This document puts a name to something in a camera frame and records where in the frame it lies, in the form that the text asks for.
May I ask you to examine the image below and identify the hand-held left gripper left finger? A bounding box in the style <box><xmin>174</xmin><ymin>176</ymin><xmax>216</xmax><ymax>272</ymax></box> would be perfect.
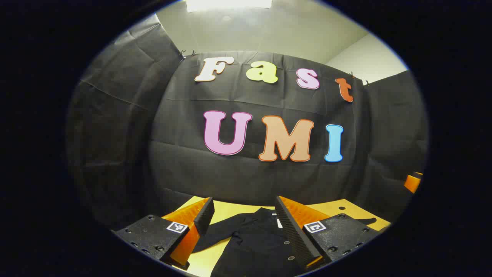
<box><xmin>111</xmin><ymin>197</ymin><xmax>215</xmax><ymax>270</ymax></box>

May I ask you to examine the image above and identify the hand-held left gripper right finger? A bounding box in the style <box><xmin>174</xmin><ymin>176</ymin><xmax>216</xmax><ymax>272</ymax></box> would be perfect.
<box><xmin>274</xmin><ymin>195</ymin><xmax>385</xmax><ymax>270</ymax></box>

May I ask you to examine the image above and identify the black shirt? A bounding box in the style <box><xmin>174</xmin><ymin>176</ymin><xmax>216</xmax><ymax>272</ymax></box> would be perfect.
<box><xmin>191</xmin><ymin>207</ymin><xmax>378</xmax><ymax>277</ymax></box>

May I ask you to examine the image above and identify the black backdrop cloth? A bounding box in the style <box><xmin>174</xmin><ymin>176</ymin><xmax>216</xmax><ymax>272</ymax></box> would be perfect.
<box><xmin>65</xmin><ymin>13</ymin><xmax>429</xmax><ymax>231</ymax></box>

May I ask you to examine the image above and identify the ceiling light panel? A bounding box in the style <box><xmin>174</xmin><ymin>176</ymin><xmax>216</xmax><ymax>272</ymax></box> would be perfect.
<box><xmin>186</xmin><ymin>0</ymin><xmax>273</xmax><ymax>13</ymax></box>

